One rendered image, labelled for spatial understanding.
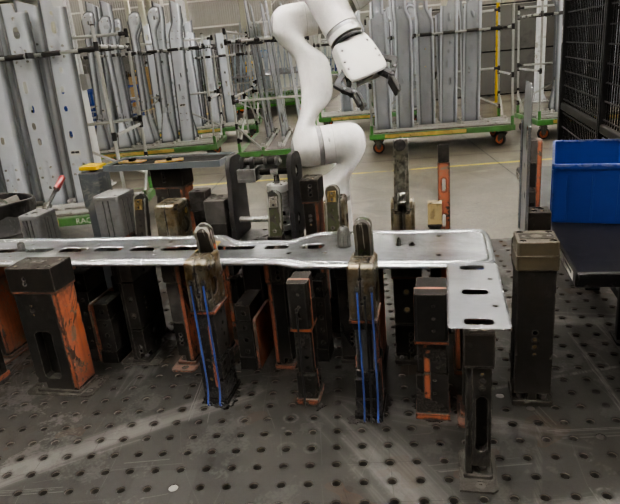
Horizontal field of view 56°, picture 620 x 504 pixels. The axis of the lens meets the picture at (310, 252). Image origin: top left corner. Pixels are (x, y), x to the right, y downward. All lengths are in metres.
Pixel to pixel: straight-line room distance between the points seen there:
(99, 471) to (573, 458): 0.89
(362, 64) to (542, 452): 0.90
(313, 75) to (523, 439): 1.17
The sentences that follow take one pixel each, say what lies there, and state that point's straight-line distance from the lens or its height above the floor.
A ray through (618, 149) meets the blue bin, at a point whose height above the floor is 1.13.
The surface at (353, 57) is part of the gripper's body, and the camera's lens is 1.41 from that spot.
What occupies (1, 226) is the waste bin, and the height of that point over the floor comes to 0.59.
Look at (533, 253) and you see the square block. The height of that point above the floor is 1.04.
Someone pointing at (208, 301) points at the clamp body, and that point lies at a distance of 1.25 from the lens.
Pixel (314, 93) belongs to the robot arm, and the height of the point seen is 1.31.
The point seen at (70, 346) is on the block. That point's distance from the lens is 1.50.
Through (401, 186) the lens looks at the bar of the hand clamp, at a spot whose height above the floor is 1.10.
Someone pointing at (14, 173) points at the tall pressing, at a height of 0.63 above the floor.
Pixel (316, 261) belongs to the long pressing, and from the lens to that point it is 1.27.
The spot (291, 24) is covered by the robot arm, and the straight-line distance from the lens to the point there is 1.88.
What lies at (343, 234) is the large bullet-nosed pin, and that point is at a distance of 1.34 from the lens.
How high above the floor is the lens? 1.44
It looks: 19 degrees down
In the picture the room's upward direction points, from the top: 5 degrees counter-clockwise
